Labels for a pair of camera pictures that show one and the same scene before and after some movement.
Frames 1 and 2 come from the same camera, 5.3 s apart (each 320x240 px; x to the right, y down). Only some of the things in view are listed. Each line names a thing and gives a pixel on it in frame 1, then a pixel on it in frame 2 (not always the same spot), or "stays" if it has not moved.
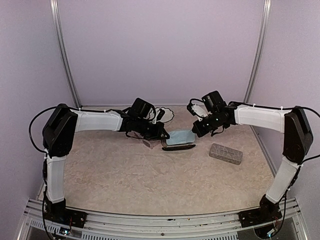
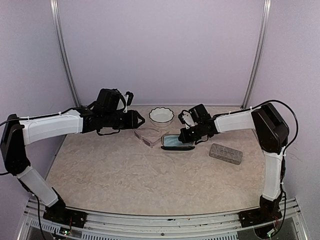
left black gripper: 160,129 → 132,121
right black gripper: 200,131 → 185,139
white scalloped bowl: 168,115 stays
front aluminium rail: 116,225 stays
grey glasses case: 226,154 stays
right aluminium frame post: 259,51 stays
